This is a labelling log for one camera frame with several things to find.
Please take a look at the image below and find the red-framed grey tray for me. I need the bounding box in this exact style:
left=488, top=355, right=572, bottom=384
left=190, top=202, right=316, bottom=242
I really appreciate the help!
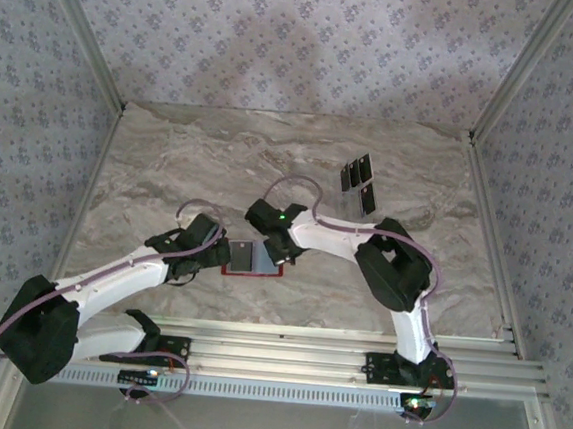
left=219, top=238, right=288, bottom=283

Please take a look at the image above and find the narrow aluminium extrusion beam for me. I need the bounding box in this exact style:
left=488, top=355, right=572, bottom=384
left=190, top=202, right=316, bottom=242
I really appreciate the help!
left=148, top=311, right=527, bottom=362

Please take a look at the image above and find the wide aluminium extrusion beam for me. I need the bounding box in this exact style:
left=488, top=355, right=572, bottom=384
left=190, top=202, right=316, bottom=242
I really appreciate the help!
left=5, top=315, right=554, bottom=405

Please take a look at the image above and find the small black circuit board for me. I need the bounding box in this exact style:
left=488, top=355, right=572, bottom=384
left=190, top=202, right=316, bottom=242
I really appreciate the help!
left=117, top=367, right=162, bottom=389
left=398, top=392, right=438, bottom=417

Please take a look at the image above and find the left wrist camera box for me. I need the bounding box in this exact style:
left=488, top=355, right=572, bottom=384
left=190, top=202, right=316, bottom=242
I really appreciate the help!
left=171, top=212, right=229, bottom=251

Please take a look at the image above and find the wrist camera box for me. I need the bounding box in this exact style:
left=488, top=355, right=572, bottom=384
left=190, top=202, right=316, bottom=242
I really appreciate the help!
left=243, top=197, right=290, bottom=240
left=171, top=212, right=229, bottom=251

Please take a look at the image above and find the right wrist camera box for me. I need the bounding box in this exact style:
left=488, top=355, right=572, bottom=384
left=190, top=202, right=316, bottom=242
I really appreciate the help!
left=243, top=197, right=290, bottom=240

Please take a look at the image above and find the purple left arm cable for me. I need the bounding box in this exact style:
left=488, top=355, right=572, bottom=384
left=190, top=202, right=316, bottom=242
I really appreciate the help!
left=0, top=182, right=231, bottom=413

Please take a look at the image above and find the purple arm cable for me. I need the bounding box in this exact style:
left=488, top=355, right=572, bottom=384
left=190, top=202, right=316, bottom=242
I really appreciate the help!
left=0, top=182, right=231, bottom=413
left=244, top=172, right=479, bottom=429

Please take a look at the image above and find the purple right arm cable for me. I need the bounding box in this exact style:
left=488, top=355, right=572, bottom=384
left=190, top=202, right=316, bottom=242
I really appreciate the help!
left=244, top=172, right=479, bottom=429

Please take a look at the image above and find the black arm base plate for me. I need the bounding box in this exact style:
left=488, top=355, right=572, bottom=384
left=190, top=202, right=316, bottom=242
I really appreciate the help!
left=361, top=350, right=459, bottom=392
left=97, top=327, right=194, bottom=371

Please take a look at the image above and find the thin red wire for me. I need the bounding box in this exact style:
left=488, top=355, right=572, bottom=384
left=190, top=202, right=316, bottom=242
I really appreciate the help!
left=422, top=373, right=444, bottom=398
left=158, top=348, right=181, bottom=375

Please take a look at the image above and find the aluminium table side rail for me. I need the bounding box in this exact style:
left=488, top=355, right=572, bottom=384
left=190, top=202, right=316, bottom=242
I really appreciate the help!
left=52, top=99, right=126, bottom=285
left=447, top=134, right=545, bottom=360

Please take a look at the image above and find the grey slotted cable duct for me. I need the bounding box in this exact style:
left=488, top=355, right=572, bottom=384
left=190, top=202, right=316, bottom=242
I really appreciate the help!
left=45, top=359, right=415, bottom=417

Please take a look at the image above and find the aluminium frame corner post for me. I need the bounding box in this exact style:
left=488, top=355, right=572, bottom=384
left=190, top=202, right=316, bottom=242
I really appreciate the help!
left=24, top=0, right=136, bottom=114
left=465, top=0, right=573, bottom=153

